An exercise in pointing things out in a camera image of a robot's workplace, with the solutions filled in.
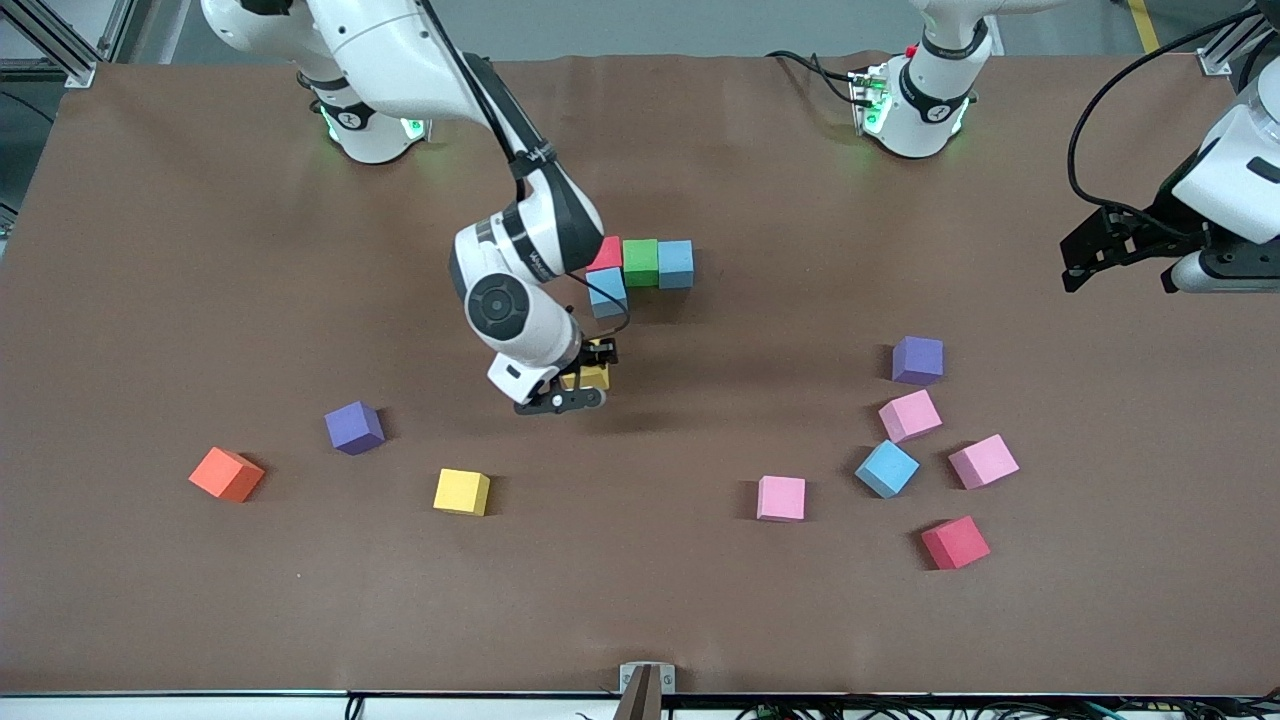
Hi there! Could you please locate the light blue foam block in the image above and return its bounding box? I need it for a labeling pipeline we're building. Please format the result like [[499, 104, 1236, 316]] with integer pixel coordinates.
[[657, 240, 696, 291], [586, 268, 629, 319], [855, 440, 920, 499]]

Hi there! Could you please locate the green foam block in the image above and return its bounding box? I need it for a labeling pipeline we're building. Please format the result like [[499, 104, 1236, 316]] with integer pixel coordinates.
[[622, 238, 661, 289]]

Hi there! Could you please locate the pink foam block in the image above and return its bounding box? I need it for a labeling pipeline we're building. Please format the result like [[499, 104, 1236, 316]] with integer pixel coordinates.
[[948, 434, 1021, 491], [756, 475, 807, 523], [878, 389, 943, 444]]

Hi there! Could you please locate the purple foam block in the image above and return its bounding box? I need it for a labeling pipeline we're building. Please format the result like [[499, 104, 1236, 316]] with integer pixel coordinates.
[[892, 336, 945, 386], [324, 401, 386, 457]]

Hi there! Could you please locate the brown table mat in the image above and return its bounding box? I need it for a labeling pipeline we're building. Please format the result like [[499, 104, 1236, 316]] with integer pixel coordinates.
[[0, 50, 1280, 698]]

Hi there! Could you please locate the orange foam block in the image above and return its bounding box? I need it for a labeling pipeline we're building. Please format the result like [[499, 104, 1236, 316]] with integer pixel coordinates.
[[188, 446, 266, 504]]

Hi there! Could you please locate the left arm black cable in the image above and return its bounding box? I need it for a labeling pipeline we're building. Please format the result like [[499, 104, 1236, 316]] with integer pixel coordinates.
[[1067, 8, 1280, 236]]

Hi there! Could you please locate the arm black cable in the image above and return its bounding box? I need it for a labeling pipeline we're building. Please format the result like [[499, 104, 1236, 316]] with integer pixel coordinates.
[[1067, 8, 1280, 236], [420, 0, 633, 343]]

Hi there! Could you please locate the aluminium frame post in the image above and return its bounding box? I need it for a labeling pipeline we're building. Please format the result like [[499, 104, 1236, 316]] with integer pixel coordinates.
[[1197, 0, 1280, 78], [0, 0, 131, 89]]

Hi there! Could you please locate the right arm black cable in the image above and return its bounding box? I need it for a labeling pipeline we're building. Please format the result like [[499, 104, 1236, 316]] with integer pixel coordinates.
[[420, 0, 633, 343]]

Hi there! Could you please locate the black base cable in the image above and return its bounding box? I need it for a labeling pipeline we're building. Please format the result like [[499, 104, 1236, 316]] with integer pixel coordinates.
[[765, 48, 863, 107]]

